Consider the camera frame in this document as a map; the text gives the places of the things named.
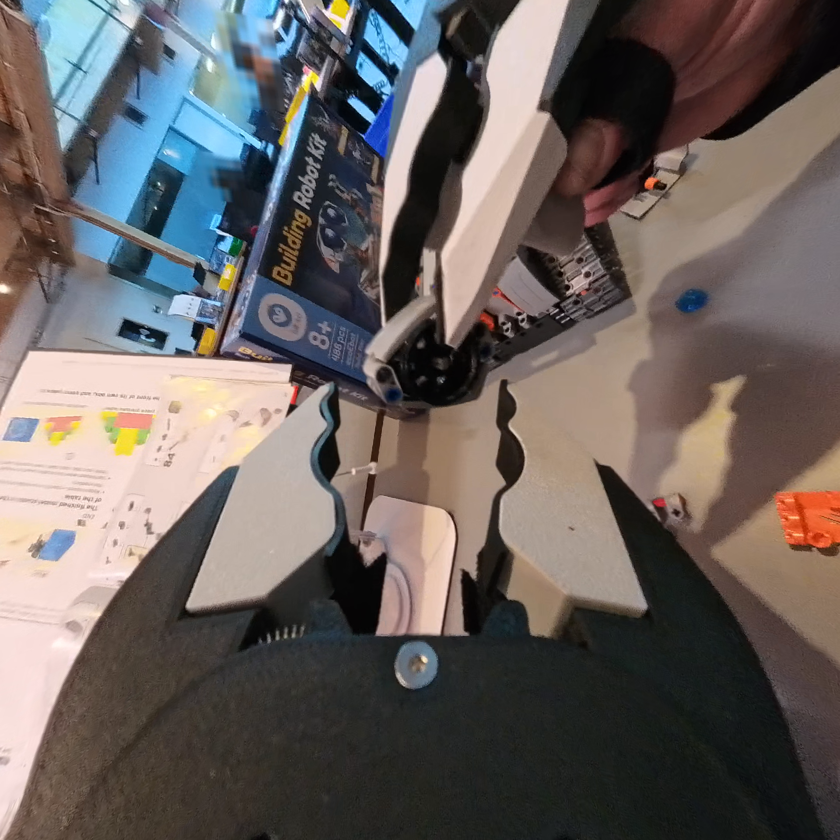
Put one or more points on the grey toy brick assembly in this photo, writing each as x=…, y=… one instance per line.
x=426, y=367

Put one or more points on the person's right forearm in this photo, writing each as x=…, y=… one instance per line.
x=787, y=105

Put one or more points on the tracked toy robot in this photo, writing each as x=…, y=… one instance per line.
x=564, y=289

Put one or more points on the robot kit box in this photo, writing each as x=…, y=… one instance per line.
x=308, y=229

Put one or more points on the person's right hand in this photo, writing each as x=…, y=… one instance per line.
x=722, y=52

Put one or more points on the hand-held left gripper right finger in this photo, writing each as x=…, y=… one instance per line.
x=564, y=525

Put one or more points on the small grey red brick piece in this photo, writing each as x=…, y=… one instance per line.
x=669, y=508

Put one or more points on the open instruction booklet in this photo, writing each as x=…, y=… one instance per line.
x=216, y=420

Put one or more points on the orange wing panel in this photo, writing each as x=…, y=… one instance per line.
x=810, y=518

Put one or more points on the white printed instruction sheet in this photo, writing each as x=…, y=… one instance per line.
x=65, y=492

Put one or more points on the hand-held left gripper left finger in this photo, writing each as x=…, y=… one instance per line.
x=275, y=525

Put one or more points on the blue round brick piece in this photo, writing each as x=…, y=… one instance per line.
x=692, y=300

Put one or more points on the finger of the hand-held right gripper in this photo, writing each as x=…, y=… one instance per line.
x=410, y=144
x=512, y=197

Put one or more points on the small grey winged brick assembly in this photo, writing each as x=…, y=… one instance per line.
x=656, y=184

